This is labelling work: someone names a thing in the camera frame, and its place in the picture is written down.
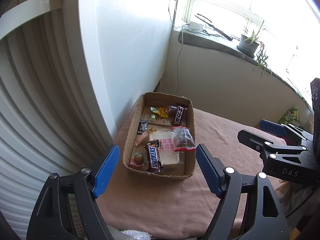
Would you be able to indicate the Snickers bar English label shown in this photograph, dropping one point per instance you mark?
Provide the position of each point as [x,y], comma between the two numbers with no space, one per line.
[154,163]

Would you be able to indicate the pink sachet packet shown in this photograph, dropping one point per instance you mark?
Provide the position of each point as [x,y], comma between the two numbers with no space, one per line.
[141,138]

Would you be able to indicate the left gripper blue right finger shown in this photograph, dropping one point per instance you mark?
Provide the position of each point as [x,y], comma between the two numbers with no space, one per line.
[212,169]

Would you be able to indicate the braised egg pink pack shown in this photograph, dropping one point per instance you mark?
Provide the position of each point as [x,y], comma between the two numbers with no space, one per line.
[138,160]

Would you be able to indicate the date snack clear red bag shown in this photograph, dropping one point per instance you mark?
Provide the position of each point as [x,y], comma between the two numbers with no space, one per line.
[183,140]

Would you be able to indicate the potted spider plant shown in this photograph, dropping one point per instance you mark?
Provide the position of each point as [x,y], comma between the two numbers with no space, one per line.
[252,47]

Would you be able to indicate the yellow candy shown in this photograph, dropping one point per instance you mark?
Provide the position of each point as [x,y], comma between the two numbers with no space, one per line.
[163,113]

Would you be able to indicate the white power strip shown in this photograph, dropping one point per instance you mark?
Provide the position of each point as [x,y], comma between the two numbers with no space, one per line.
[194,27]

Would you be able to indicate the white cabinet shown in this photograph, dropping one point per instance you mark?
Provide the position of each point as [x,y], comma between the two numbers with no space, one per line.
[118,51]

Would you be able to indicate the white radiator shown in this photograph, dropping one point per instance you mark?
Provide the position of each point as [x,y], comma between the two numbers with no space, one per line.
[55,112]

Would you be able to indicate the green candy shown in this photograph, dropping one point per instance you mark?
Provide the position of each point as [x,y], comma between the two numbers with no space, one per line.
[155,112]

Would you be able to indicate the pink table cloth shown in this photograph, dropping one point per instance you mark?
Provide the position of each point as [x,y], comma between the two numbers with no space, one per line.
[172,208]

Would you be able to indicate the brown cardboard box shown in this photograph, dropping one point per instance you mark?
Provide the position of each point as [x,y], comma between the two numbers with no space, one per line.
[142,111]

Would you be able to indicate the black candy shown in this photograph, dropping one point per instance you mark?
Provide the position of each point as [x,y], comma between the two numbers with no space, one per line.
[143,126]

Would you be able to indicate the packaged sliced toast bread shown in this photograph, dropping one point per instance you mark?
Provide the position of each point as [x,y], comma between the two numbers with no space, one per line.
[168,157]

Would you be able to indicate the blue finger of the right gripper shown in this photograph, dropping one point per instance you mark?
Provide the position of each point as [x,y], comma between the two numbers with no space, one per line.
[273,128]

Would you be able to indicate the Snickers bar Chinese label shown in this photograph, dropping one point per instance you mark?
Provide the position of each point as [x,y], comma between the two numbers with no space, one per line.
[180,114]

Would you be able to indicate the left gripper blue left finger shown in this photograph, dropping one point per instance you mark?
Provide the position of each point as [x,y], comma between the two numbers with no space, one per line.
[102,170]

